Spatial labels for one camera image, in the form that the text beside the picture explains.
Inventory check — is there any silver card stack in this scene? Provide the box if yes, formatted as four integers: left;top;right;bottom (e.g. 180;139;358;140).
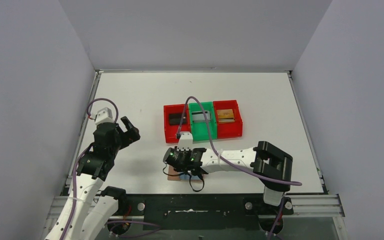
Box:
191;110;211;123

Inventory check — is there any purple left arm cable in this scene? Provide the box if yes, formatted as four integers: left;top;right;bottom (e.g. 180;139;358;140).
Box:
57;98;161;240

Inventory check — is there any aluminium frame rail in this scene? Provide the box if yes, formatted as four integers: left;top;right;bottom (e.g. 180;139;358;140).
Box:
46;194;345;220

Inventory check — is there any tan leather card holder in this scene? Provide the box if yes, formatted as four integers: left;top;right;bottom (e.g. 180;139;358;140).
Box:
163;165;201;182

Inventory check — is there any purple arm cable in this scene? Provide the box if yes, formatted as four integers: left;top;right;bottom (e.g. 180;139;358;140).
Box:
176;96;303;240
57;98;161;240

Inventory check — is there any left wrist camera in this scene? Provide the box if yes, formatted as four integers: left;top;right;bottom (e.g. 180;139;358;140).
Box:
90;107;114;126

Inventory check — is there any gold card stack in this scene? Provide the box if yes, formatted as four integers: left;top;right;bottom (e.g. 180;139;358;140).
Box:
216;108;235;123

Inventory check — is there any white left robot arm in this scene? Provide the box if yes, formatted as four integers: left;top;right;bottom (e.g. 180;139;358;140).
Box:
45;116;141;240

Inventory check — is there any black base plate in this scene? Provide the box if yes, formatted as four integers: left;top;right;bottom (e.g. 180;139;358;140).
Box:
110;193;294;234

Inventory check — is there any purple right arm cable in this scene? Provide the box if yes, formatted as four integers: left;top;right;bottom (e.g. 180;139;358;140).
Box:
176;96;303;240

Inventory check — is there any green plastic bin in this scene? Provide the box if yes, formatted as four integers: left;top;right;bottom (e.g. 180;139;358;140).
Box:
188;101;218;142

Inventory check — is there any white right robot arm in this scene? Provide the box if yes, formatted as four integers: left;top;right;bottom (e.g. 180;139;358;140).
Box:
162;141;301;207

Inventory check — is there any red bin with black card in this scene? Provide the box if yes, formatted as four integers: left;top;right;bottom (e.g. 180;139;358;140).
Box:
163;104;185;144

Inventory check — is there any red bin with gold cards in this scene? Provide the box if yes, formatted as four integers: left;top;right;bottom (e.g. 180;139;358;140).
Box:
212;100;243;139

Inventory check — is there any black card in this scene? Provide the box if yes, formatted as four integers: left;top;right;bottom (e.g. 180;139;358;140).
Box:
168;112;187;126

